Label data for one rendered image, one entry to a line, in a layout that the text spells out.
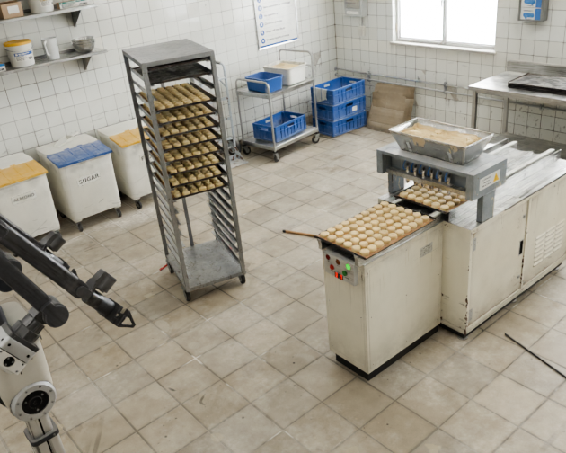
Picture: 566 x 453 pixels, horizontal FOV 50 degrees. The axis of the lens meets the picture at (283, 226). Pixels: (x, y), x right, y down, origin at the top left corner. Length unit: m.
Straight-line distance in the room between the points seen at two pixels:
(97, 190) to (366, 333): 3.45
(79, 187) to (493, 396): 4.11
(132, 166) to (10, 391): 4.13
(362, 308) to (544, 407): 1.14
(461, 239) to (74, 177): 3.71
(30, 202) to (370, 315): 3.53
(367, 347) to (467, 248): 0.83
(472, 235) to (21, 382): 2.50
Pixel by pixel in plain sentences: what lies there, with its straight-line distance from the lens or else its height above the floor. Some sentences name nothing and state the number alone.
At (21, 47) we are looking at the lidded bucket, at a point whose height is 1.74.
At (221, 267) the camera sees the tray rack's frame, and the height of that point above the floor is 0.15.
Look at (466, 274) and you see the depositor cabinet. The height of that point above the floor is 0.53.
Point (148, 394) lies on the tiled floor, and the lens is 3.98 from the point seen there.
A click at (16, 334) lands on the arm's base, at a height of 1.45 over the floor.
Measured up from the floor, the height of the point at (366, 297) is 0.63.
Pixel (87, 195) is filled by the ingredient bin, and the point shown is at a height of 0.35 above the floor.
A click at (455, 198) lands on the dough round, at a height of 0.91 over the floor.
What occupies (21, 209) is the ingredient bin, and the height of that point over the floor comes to 0.43.
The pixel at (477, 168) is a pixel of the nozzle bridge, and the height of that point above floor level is 1.18.
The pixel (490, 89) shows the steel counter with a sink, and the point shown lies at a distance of 6.33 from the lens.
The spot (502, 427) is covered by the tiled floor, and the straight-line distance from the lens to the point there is 3.62.
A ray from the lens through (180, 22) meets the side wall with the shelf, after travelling 7.09.
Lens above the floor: 2.54
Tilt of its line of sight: 27 degrees down
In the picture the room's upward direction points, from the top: 6 degrees counter-clockwise
